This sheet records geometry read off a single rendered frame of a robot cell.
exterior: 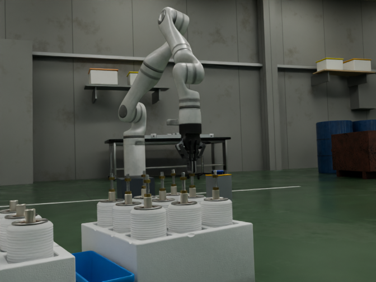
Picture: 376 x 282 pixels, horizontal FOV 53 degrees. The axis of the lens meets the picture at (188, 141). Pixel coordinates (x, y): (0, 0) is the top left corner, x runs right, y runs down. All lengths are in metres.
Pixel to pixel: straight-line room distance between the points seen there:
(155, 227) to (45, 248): 0.27
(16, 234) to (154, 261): 0.33
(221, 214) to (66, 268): 0.47
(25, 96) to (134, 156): 5.78
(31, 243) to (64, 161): 6.79
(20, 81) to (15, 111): 0.55
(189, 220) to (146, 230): 0.13
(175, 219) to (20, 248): 0.41
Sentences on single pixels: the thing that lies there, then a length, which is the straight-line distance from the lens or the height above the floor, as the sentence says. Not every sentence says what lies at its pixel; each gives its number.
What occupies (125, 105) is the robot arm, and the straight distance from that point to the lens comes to 1.61.
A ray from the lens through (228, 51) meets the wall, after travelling 8.78.
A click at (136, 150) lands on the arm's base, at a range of 1.61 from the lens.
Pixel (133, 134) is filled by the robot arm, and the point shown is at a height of 0.49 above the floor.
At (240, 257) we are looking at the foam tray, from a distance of 1.15.
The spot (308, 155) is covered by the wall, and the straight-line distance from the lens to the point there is 9.51.
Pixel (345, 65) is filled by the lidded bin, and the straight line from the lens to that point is 9.96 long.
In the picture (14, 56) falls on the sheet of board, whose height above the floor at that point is 2.26.
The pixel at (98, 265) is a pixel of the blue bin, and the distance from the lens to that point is 1.13.
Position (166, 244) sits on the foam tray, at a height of 0.17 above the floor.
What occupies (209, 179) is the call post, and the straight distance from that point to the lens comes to 1.41.
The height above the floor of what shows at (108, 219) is 0.20.
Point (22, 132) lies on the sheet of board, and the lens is 7.12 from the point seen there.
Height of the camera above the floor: 0.39
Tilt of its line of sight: 2 degrees up
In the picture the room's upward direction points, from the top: 2 degrees counter-clockwise
